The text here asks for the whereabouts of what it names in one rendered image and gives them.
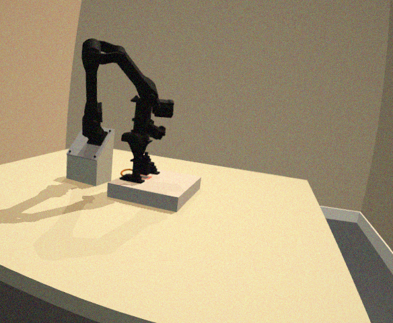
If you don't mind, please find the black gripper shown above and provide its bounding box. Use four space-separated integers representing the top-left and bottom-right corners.
121 116 153 161

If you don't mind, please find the beige flat rectangular panel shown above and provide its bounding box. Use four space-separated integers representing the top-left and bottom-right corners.
107 164 201 212

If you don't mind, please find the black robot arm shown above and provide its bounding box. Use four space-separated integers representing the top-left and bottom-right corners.
81 38 174 146

